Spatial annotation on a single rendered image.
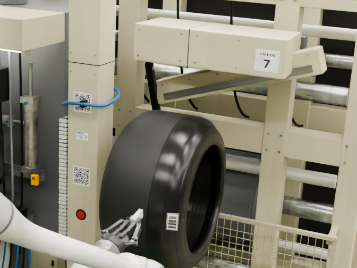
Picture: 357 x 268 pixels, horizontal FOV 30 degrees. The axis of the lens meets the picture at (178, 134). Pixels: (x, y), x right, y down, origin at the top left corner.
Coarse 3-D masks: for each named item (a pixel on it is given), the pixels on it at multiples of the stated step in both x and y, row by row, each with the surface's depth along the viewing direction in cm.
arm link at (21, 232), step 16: (16, 208) 158; (16, 224) 155; (32, 224) 164; (16, 240) 159; (32, 240) 163; (48, 240) 165; (64, 240) 168; (64, 256) 168; (80, 256) 169; (96, 256) 171; (112, 256) 174; (128, 256) 182
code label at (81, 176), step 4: (76, 168) 254; (80, 168) 254; (84, 168) 253; (88, 168) 252; (76, 172) 255; (80, 172) 254; (84, 172) 254; (88, 172) 253; (76, 176) 255; (80, 176) 255; (84, 176) 254; (88, 176) 253; (76, 180) 256; (80, 180) 255; (84, 180) 254; (88, 180) 254; (76, 184) 256; (80, 184) 256; (84, 184) 255; (88, 184) 254
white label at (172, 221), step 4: (168, 216) 221; (172, 216) 221; (176, 216) 221; (168, 220) 222; (172, 220) 222; (176, 220) 222; (168, 224) 222; (172, 224) 222; (176, 224) 222; (168, 228) 222; (172, 228) 222; (176, 228) 222
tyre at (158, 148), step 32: (128, 128) 237; (160, 128) 234; (192, 128) 234; (128, 160) 228; (160, 160) 225; (192, 160) 227; (224, 160) 263; (128, 192) 225; (160, 192) 221; (192, 192) 278; (160, 224) 222; (192, 224) 274; (160, 256) 229; (192, 256) 242
